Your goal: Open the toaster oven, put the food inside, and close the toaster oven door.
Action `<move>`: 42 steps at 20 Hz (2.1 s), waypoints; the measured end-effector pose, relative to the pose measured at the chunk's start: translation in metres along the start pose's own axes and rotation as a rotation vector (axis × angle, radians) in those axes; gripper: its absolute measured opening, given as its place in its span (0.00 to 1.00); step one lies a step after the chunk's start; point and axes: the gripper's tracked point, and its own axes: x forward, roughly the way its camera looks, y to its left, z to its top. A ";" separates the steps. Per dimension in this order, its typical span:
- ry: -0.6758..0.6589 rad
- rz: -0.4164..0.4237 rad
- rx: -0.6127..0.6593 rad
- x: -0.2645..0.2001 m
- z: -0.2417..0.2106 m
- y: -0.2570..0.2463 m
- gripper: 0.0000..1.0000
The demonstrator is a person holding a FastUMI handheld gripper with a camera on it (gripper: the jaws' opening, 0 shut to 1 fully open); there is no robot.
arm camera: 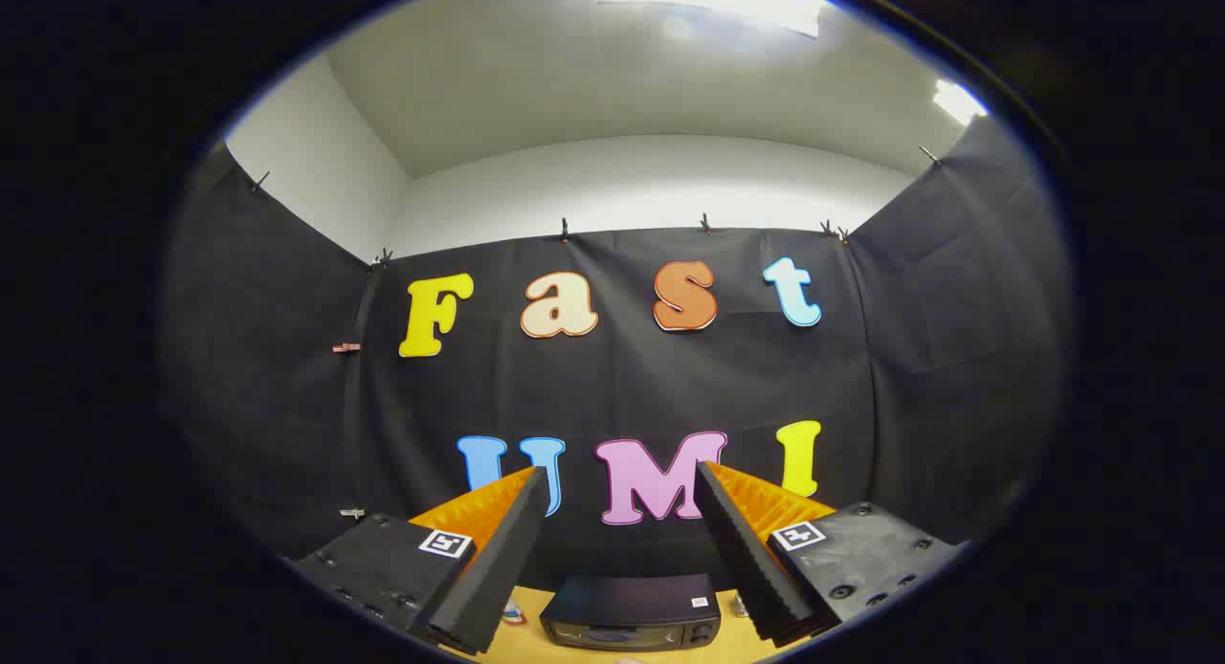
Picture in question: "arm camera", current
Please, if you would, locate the toaster oven glass door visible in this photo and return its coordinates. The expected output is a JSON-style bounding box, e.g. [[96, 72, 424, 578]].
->
[[544, 618, 688, 652]]

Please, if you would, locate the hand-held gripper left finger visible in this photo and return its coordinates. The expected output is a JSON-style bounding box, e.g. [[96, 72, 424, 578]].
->
[[285, 465, 553, 657]]

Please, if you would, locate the black backdrop cloth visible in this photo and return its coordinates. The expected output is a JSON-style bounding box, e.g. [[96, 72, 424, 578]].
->
[[158, 114, 1073, 588]]

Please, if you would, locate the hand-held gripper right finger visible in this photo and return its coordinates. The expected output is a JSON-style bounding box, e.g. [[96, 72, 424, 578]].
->
[[694, 459, 966, 648]]

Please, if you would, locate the row of black clips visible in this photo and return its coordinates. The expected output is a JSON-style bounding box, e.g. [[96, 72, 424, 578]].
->
[[249, 144, 944, 270]]

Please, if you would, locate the black toaster oven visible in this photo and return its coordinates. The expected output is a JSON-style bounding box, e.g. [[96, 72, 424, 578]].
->
[[539, 573, 724, 653]]

